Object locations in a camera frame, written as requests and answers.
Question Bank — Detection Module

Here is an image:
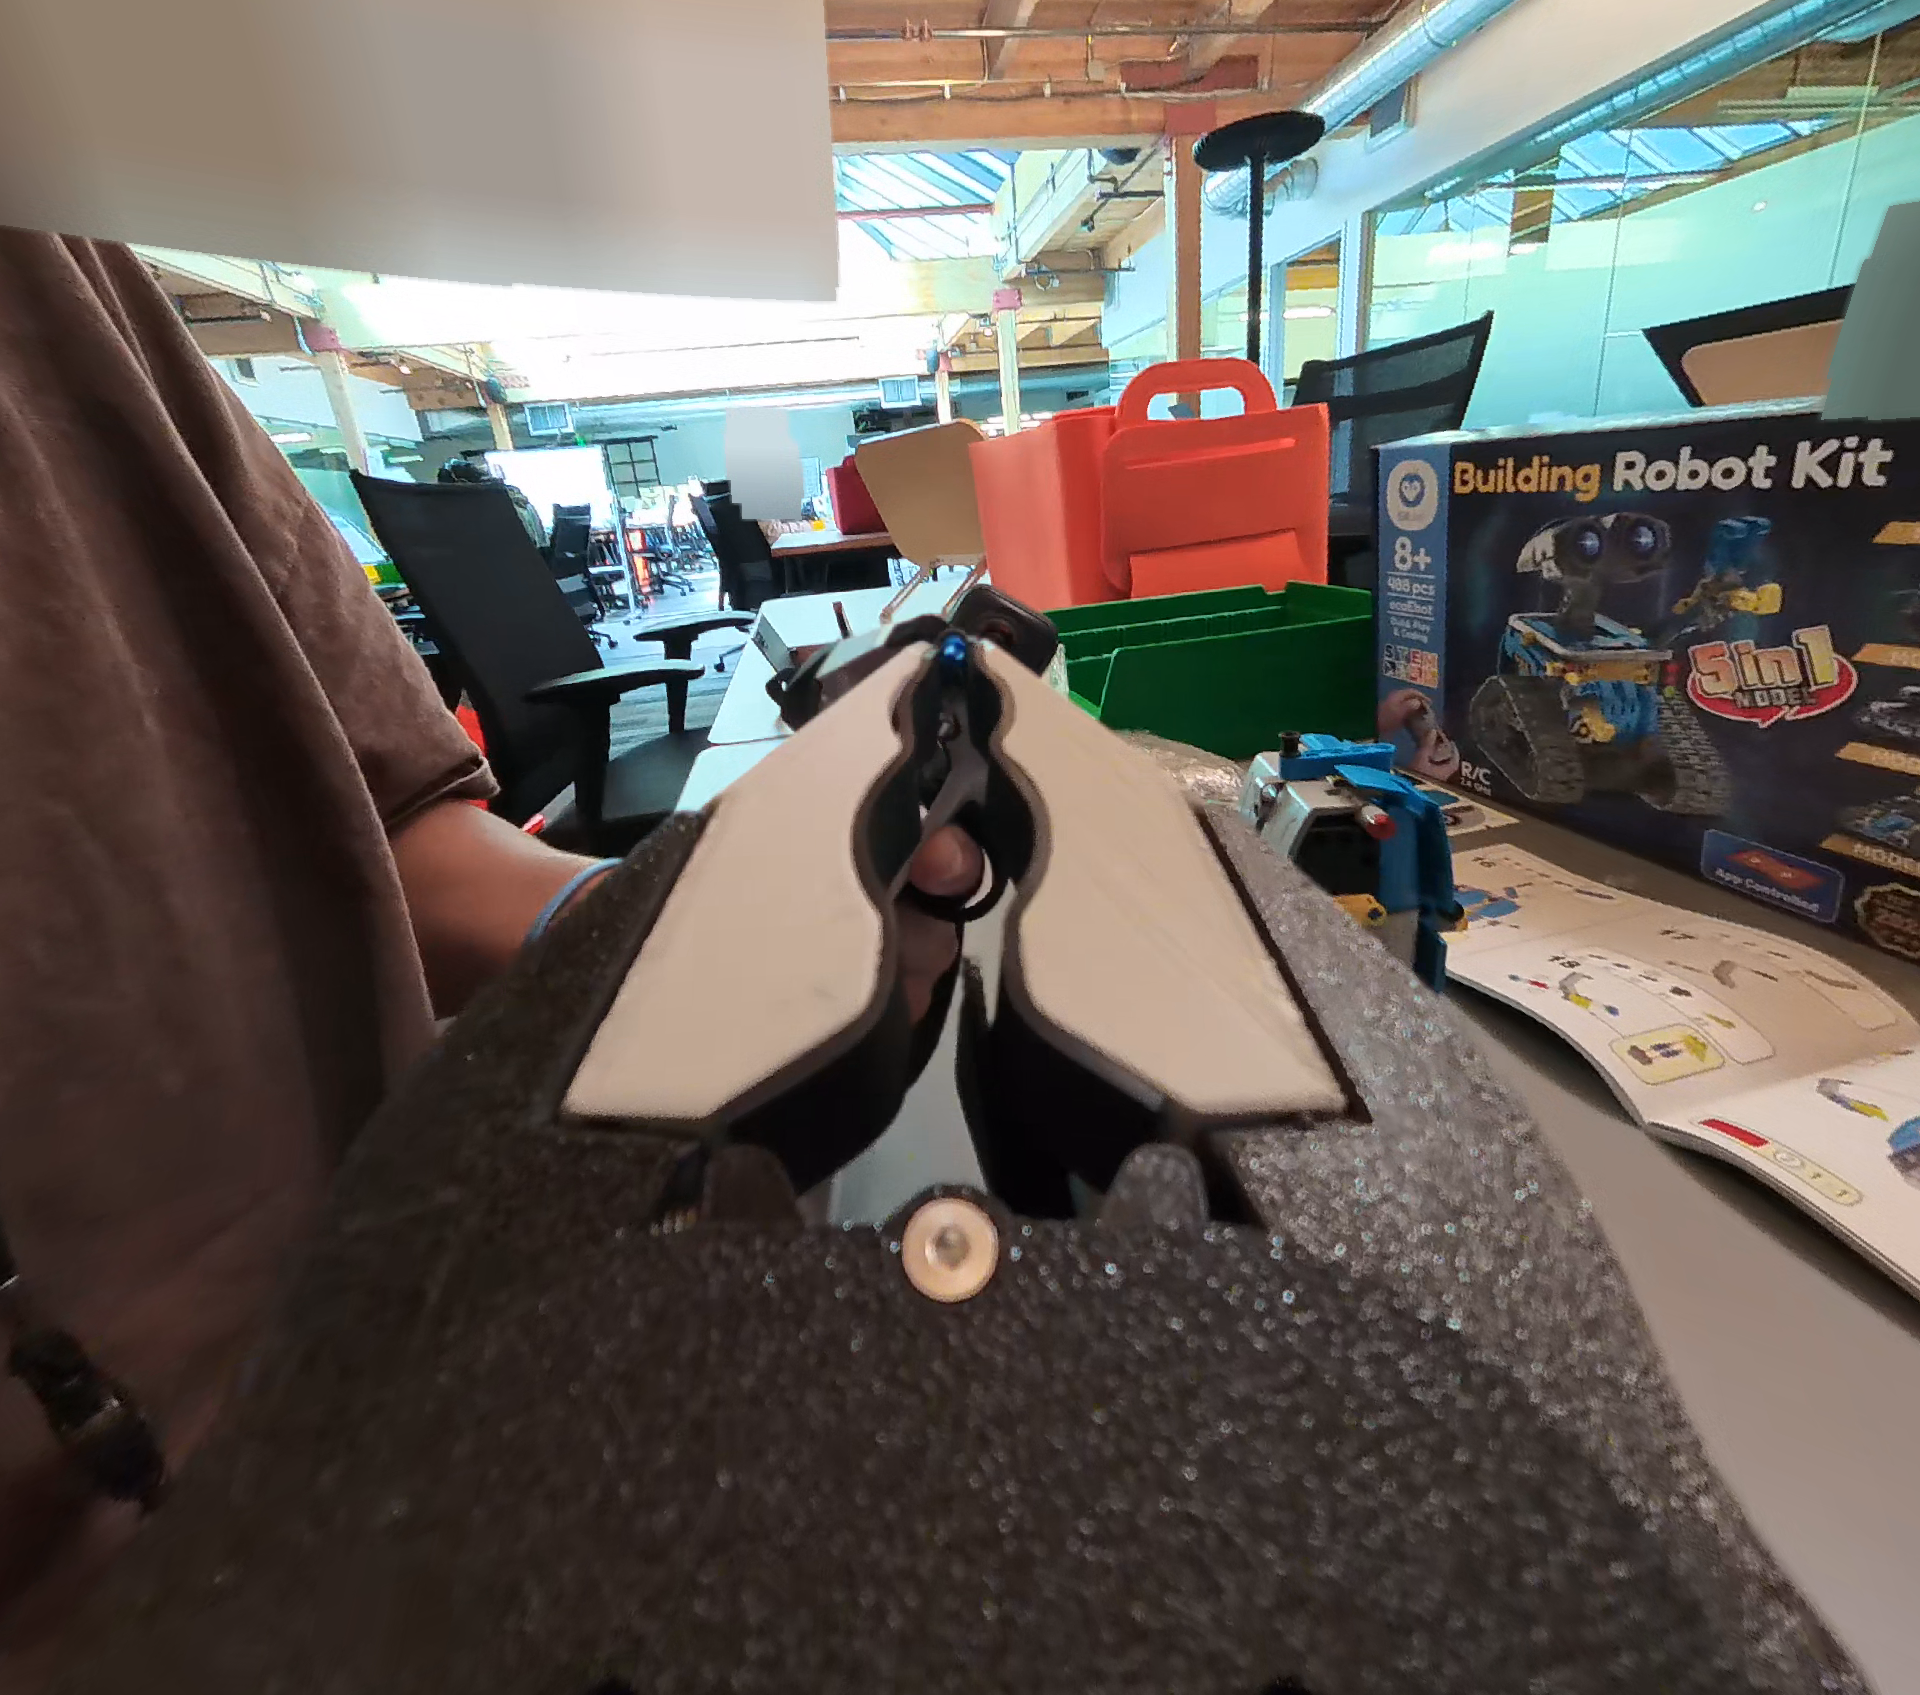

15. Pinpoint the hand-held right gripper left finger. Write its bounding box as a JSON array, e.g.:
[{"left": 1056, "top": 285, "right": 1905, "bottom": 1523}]
[{"left": 561, "top": 641, "right": 966, "bottom": 1193}]

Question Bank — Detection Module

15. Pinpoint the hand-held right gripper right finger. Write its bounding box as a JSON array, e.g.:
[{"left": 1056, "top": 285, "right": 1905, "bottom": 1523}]
[{"left": 955, "top": 641, "right": 1350, "bottom": 1219}]

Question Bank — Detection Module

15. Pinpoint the blue grey brick robot model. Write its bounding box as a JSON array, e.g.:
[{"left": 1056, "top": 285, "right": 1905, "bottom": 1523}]
[{"left": 1235, "top": 727, "right": 1463, "bottom": 983}]

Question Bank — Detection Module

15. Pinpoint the person's left hand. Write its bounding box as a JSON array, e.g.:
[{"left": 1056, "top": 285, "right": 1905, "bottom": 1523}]
[{"left": 896, "top": 817, "right": 999, "bottom": 917}]

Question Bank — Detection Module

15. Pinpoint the tan board easel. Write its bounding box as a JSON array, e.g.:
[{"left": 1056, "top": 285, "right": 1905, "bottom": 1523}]
[{"left": 851, "top": 419, "right": 991, "bottom": 623}]

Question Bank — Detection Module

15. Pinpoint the blue wristband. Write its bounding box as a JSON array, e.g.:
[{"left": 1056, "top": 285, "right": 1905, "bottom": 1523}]
[{"left": 524, "top": 855, "right": 625, "bottom": 965}]

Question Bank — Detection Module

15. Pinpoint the orange carrier case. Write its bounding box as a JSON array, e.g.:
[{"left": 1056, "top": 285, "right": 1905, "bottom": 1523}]
[{"left": 966, "top": 359, "right": 1333, "bottom": 631}]

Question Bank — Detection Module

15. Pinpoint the green flat box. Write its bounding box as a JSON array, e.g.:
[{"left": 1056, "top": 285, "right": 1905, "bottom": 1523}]
[{"left": 1041, "top": 581, "right": 1380, "bottom": 767}]

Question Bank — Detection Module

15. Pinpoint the white side table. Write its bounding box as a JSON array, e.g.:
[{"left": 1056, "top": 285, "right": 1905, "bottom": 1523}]
[{"left": 673, "top": 585, "right": 978, "bottom": 815}]

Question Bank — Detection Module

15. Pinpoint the black armrest office chair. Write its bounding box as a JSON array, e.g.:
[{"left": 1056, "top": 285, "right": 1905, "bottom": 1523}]
[{"left": 347, "top": 467, "right": 760, "bottom": 827}]

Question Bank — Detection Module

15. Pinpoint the black mesh chair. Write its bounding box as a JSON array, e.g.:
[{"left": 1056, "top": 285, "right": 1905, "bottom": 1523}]
[{"left": 1290, "top": 311, "right": 1497, "bottom": 503}]

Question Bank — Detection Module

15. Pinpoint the black pole stand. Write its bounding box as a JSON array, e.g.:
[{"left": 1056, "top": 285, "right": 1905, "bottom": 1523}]
[{"left": 1192, "top": 112, "right": 1329, "bottom": 369}]

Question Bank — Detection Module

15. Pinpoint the open instruction booklet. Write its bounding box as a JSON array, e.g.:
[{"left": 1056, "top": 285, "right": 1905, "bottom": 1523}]
[{"left": 1440, "top": 825, "right": 1920, "bottom": 1299}]

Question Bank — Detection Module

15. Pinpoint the dark blue robot kit box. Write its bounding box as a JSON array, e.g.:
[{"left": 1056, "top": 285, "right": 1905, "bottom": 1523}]
[{"left": 1372, "top": 419, "right": 1920, "bottom": 961}]

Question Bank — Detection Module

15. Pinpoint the brown shirt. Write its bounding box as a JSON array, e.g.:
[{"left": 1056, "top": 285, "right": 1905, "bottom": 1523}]
[{"left": 0, "top": 226, "right": 497, "bottom": 1695}]

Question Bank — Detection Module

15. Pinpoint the black shoulder strap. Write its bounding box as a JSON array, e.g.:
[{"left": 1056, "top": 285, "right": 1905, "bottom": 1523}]
[{"left": 0, "top": 1275, "right": 167, "bottom": 1505}]

